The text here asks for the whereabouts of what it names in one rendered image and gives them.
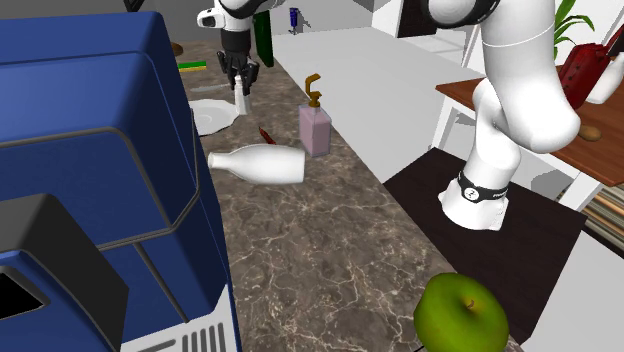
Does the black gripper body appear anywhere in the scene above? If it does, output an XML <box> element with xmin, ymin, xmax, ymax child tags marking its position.
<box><xmin>219</xmin><ymin>28</ymin><xmax>254</xmax><ymax>67</ymax></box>

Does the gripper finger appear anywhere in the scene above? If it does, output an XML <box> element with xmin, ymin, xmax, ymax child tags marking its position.
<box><xmin>242</xmin><ymin>60</ymin><xmax>261</xmax><ymax>97</ymax></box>
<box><xmin>216</xmin><ymin>50</ymin><xmax>234</xmax><ymax>78</ymax></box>

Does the small white bottle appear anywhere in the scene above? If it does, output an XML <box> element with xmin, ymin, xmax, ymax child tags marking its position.
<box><xmin>233</xmin><ymin>74</ymin><xmax>253</xmax><ymax>117</ymax></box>

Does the dark green box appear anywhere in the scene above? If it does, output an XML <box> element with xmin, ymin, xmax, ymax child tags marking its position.
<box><xmin>252</xmin><ymin>10</ymin><xmax>276</xmax><ymax>69</ymax></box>

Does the white plate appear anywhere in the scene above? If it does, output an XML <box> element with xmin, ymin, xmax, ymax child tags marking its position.
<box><xmin>188</xmin><ymin>98</ymin><xmax>239</xmax><ymax>137</ymax></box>

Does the pink soap dispenser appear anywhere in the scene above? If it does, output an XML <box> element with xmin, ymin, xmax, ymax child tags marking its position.
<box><xmin>298</xmin><ymin>72</ymin><xmax>334</xmax><ymax>159</ymax></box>

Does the large white bottle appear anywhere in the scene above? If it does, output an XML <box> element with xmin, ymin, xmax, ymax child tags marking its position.
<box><xmin>206</xmin><ymin>144</ymin><xmax>307</xmax><ymax>185</ymax></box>

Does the blue appliance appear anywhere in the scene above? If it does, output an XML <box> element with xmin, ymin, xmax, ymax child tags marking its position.
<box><xmin>0</xmin><ymin>10</ymin><xmax>243</xmax><ymax>352</ymax></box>

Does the green apple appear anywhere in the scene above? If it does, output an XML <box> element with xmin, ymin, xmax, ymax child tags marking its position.
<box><xmin>412</xmin><ymin>272</ymin><xmax>511</xmax><ymax>352</ymax></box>

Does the green house plant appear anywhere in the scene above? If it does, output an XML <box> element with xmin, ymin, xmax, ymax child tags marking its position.
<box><xmin>554</xmin><ymin>0</ymin><xmax>596</xmax><ymax>63</ymax></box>

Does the dark robot stand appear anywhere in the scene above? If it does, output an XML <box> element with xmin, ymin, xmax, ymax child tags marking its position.
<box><xmin>382</xmin><ymin>147</ymin><xmax>589</xmax><ymax>345</ymax></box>

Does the red watering can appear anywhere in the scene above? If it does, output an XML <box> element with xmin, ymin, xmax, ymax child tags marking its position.
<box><xmin>557</xmin><ymin>24</ymin><xmax>624</xmax><ymax>111</ymax></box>

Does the brown potato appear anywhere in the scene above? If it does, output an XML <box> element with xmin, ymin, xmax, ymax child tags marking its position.
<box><xmin>578</xmin><ymin>125</ymin><xmax>603</xmax><ymax>143</ymax></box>

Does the wooden table with white legs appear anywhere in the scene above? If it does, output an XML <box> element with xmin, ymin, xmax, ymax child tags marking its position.
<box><xmin>430</xmin><ymin>63</ymin><xmax>624</xmax><ymax>212</ymax></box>

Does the striped rug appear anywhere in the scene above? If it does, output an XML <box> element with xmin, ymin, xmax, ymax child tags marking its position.
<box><xmin>555</xmin><ymin>182</ymin><xmax>624</xmax><ymax>246</ymax></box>

